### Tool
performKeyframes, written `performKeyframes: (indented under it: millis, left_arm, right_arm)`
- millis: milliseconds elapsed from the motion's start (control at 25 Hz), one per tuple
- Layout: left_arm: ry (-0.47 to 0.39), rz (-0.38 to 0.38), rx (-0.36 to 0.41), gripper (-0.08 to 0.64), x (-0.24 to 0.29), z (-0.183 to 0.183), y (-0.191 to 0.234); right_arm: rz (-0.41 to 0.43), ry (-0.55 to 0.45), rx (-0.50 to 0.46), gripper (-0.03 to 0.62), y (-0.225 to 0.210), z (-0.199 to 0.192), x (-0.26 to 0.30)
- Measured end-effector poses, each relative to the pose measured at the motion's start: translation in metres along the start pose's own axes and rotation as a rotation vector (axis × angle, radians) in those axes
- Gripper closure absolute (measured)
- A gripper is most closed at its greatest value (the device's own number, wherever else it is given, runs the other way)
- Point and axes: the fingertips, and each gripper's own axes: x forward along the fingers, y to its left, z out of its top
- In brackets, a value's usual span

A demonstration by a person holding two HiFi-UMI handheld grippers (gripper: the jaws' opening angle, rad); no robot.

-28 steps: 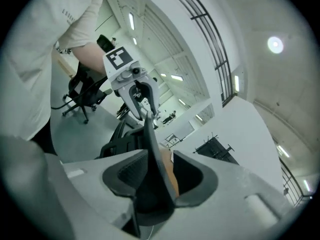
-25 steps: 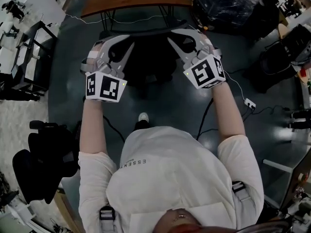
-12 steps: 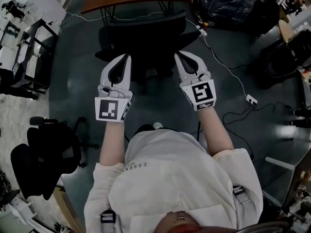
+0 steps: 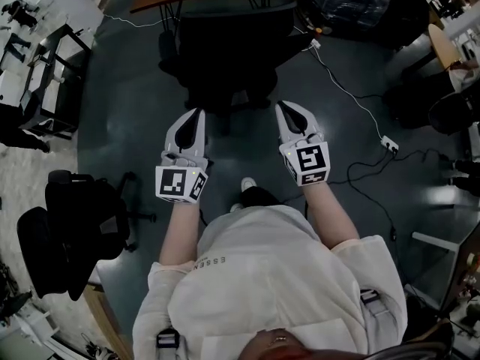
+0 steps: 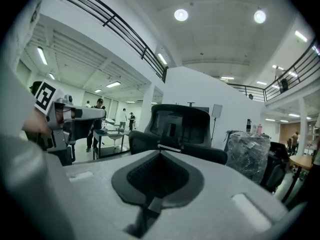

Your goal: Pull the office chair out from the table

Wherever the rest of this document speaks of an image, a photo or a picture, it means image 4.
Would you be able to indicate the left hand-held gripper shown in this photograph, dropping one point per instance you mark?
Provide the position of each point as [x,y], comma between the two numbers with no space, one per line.
[172,184]

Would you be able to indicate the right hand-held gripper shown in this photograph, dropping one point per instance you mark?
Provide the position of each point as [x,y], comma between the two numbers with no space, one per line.
[311,163]

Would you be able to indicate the black mesh office chair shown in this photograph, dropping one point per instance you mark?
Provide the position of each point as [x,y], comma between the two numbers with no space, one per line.
[232,51]

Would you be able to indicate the person's left forearm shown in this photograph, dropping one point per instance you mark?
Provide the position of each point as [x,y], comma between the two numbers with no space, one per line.
[180,234]

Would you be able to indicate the person's right forearm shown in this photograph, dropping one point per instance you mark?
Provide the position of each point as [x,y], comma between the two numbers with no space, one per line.
[330,216]

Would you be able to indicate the black office chair with armrests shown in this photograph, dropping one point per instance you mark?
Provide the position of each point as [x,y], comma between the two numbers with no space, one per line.
[75,231]

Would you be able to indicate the black round chair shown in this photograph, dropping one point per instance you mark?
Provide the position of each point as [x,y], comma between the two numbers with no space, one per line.
[448,114]

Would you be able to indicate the person's right white shoe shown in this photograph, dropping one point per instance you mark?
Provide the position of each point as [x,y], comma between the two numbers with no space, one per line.
[249,184]

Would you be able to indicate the person's white shoe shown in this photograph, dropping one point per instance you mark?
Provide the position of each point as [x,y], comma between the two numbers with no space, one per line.
[249,184]
[236,207]

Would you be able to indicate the person's black trousers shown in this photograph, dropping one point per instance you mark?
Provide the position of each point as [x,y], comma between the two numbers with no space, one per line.
[260,197]

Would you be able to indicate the person's left white shoe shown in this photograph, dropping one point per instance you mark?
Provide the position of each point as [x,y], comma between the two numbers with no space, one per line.
[236,207]

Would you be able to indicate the white power strip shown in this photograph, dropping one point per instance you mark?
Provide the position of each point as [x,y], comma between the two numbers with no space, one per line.
[389,143]
[315,44]

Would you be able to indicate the small orange cap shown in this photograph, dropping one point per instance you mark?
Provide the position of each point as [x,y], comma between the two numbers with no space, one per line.
[318,30]

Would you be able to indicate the plastic-wrapped black pallet load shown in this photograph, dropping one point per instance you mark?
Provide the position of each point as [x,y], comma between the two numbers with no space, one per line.
[356,2]

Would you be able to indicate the person's white shirt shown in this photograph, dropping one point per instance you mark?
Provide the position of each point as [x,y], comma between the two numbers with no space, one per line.
[262,276]

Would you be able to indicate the light wooden round table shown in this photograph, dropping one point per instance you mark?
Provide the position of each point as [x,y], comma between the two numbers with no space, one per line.
[442,47]

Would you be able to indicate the wooden plank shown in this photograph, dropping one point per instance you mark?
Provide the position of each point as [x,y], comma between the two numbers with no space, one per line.
[108,321]

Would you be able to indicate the black flat monitor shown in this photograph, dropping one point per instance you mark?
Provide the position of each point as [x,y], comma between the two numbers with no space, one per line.
[461,272]

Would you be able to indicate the person's neck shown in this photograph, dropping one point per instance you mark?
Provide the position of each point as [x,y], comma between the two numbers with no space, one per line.
[275,351]

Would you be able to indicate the black metal frame table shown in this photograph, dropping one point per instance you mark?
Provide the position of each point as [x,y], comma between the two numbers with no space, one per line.
[47,120]

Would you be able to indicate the white desk frame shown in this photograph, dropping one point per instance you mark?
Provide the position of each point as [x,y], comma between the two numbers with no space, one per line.
[435,240]

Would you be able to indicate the grey head mount rim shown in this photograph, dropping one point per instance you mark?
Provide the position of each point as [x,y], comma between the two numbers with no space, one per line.
[408,351]

